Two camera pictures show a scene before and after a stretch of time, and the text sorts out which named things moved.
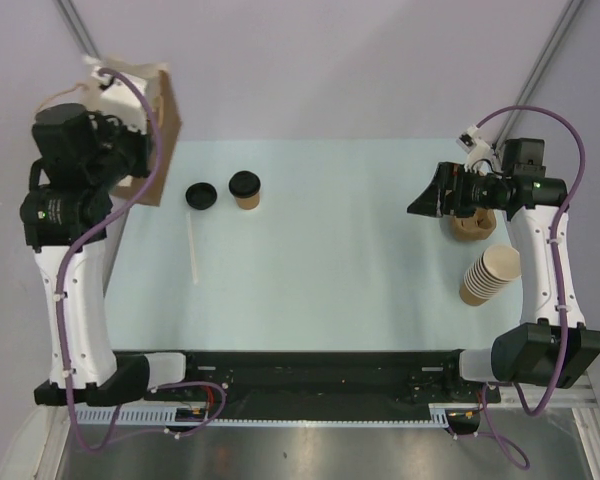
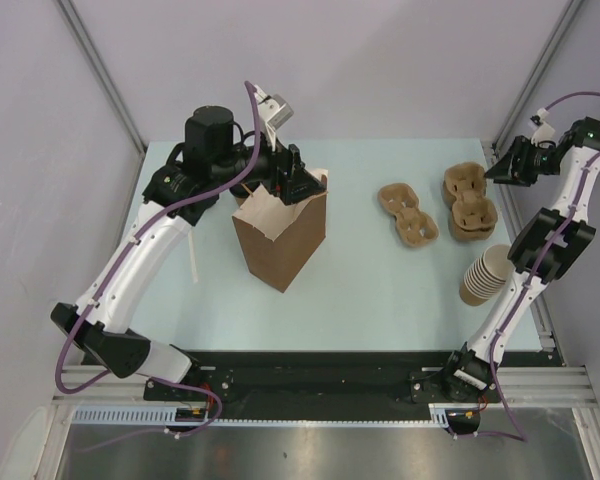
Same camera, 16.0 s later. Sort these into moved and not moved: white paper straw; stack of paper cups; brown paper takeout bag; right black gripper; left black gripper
Moved: brown paper takeout bag; left black gripper; right black gripper
Not moved: white paper straw; stack of paper cups
